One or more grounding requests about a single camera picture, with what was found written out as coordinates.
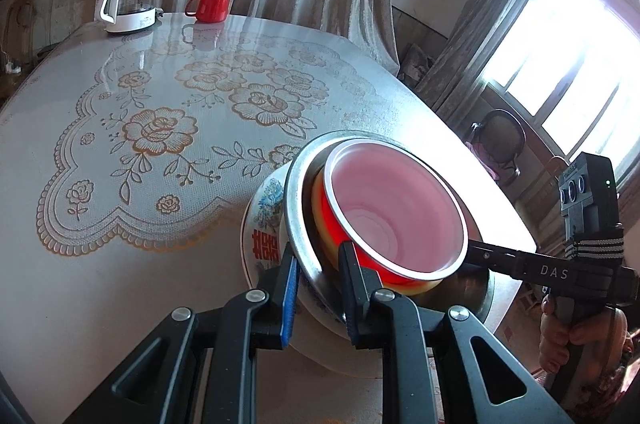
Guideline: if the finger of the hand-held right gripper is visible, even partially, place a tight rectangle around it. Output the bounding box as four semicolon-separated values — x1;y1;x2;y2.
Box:
462;239;522;278

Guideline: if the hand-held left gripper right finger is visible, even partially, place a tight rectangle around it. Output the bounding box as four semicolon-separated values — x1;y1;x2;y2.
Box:
337;240;576;424

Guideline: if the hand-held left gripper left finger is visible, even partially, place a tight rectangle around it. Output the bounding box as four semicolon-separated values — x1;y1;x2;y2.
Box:
65;249;302;424

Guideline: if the deep plate with red print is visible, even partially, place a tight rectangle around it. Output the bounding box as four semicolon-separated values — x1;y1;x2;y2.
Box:
240;161;353;341

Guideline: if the stainless steel bowl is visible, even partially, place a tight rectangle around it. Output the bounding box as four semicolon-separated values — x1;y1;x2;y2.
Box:
283;130;496;326

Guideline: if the red bowl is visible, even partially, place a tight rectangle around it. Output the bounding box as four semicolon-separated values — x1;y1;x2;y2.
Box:
322;139;470;286

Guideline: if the person's right forearm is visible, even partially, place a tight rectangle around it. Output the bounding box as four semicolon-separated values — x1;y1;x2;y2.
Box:
575;344;640;424

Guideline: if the person's right hand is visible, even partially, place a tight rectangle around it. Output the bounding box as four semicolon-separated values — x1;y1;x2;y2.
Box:
539;294;630;377

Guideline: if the pink chair cushion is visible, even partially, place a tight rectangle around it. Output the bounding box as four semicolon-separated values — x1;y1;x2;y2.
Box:
467;139;507;181

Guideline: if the dark round-back chair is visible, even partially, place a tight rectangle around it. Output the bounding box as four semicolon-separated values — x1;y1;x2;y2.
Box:
467;109;527;183

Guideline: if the window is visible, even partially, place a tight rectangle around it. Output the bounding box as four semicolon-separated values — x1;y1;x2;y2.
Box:
480;0;637;185

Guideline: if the floral lace tablecloth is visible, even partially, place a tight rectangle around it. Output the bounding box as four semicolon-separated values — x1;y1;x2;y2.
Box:
0;12;538;424

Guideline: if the grey side curtain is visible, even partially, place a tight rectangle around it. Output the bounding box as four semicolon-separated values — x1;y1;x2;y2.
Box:
417;0;556;125

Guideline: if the red mug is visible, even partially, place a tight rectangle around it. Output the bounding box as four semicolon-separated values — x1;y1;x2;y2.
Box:
185;0;231;23

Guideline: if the wooden chair back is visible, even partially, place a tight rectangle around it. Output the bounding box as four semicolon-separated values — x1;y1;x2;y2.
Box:
2;0;39;66

